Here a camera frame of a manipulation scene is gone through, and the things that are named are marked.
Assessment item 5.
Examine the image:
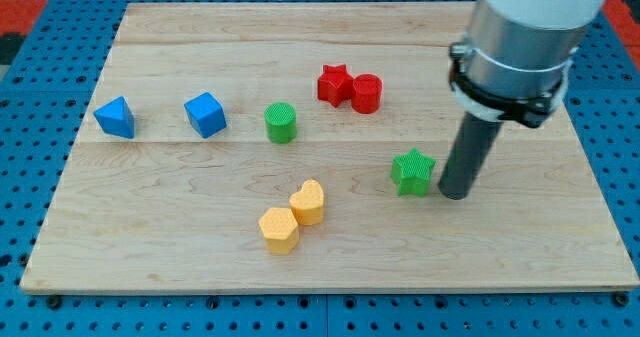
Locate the green star block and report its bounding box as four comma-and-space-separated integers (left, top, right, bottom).
390, 148, 436, 197

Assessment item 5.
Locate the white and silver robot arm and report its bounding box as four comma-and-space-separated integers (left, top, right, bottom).
464, 0, 605, 99

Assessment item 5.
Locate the red star block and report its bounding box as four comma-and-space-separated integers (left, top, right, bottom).
317, 64, 353, 108

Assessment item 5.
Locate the yellow heart block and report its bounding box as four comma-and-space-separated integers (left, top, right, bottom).
289, 179, 325, 226

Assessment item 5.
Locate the green cylinder block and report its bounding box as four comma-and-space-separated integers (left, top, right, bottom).
264, 102, 297, 144

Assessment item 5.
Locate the red cylinder block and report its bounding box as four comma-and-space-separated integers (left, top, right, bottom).
351, 74, 383, 114

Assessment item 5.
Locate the yellow hexagon block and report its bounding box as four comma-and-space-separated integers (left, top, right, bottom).
258, 207, 300, 255

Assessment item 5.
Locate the light wooden board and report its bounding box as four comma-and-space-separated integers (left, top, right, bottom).
21, 2, 639, 295

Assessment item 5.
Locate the blue cube block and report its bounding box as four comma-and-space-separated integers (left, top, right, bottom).
184, 92, 227, 138

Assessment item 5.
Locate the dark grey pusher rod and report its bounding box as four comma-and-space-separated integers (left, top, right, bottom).
438, 113, 503, 200

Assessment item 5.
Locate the blue triangular prism block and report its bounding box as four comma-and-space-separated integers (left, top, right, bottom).
93, 96, 135, 139

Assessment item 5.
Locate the black clamp ring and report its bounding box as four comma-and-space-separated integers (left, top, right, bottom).
448, 41, 574, 130

